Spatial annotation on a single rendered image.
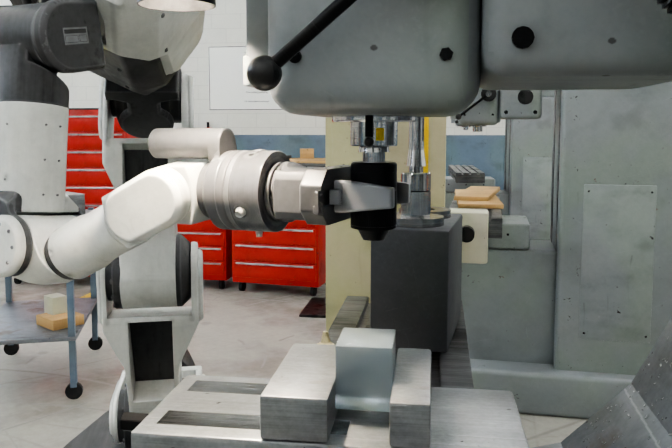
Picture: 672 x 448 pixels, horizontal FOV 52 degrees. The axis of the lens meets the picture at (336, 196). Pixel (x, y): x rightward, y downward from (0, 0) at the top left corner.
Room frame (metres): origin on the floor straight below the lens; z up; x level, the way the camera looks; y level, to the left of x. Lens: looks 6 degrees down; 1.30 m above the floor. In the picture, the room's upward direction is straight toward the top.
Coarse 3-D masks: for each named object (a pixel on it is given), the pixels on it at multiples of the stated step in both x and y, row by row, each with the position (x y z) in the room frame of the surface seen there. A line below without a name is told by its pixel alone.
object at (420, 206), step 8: (416, 184) 1.07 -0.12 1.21; (424, 184) 1.08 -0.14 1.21; (416, 192) 1.07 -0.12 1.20; (424, 192) 1.08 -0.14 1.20; (416, 200) 1.07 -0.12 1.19; (424, 200) 1.08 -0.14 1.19; (408, 208) 1.08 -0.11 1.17; (416, 208) 1.07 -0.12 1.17; (424, 208) 1.08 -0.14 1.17; (408, 216) 1.08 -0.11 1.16; (416, 216) 1.07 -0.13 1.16; (424, 216) 1.08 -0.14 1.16
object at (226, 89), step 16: (208, 48) 10.07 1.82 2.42; (224, 48) 10.04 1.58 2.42; (240, 48) 10.00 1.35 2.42; (224, 64) 10.04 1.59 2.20; (240, 64) 10.01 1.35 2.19; (224, 80) 10.04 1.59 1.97; (240, 80) 10.01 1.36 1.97; (224, 96) 10.04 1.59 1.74; (240, 96) 10.01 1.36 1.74; (256, 96) 9.97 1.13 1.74
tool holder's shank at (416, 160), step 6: (420, 120) 1.09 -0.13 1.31; (414, 126) 1.08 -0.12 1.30; (420, 126) 1.09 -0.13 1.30; (414, 132) 1.08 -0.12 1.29; (420, 132) 1.09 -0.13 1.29; (414, 138) 1.08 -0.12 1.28; (420, 138) 1.09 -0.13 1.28; (414, 144) 1.08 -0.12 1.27; (420, 144) 1.09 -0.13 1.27; (408, 150) 1.10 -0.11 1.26; (414, 150) 1.08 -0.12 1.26; (420, 150) 1.08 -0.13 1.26; (408, 156) 1.09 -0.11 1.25; (414, 156) 1.08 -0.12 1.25; (420, 156) 1.08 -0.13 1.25; (408, 162) 1.09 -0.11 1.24; (414, 162) 1.08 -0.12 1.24; (420, 162) 1.08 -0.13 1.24; (414, 168) 1.09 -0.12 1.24; (420, 168) 1.09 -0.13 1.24
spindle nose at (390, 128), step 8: (352, 128) 0.70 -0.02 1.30; (360, 128) 0.69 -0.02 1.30; (384, 128) 0.68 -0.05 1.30; (392, 128) 0.69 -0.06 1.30; (352, 136) 0.70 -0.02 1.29; (360, 136) 0.69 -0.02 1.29; (384, 136) 0.68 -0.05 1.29; (392, 136) 0.69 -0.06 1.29; (352, 144) 0.70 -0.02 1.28; (360, 144) 0.69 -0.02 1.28; (376, 144) 0.68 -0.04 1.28; (384, 144) 0.68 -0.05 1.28; (392, 144) 0.69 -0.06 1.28
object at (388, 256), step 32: (416, 224) 1.05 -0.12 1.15; (448, 224) 1.09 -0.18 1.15; (384, 256) 1.05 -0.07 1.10; (416, 256) 1.03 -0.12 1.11; (448, 256) 1.02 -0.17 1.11; (384, 288) 1.05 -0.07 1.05; (416, 288) 1.03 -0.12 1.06; (448, 288) 1.03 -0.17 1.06; (384, 320) 1.05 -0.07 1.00; (416, 320) 1.03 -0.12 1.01; (448, 320) 1.03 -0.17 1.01
